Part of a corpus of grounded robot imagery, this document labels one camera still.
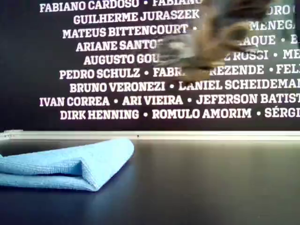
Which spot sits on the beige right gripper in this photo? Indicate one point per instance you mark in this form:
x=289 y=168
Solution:
x=201 y=65

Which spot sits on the black banner with white names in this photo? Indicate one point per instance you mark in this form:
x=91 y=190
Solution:
x=93 y=70

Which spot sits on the light blue microfibre cloth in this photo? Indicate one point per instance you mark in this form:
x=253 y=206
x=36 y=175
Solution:
x=58 y=164

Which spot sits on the beige right robot arm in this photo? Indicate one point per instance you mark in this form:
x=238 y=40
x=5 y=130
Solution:
x=234 y=16

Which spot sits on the aluminium table frame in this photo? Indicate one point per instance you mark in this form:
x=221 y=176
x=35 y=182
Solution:
x=187 y=135

